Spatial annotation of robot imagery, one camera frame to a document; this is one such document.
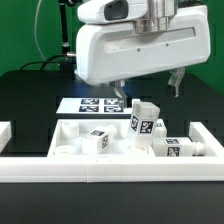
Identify white sheet with fiducial tags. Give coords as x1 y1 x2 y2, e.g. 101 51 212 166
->
57 98 132 114

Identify white U-shaped obstacle fence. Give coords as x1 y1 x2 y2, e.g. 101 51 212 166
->
0 122 224 183

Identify black cables at base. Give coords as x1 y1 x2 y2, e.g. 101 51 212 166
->
19 51 78 72

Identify white left corner block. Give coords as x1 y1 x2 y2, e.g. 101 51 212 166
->
0 121 12 153

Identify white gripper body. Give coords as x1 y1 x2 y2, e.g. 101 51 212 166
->
76 0 211 85

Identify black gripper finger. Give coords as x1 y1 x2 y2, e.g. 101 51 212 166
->
110 80 127 108
167 67 185 98

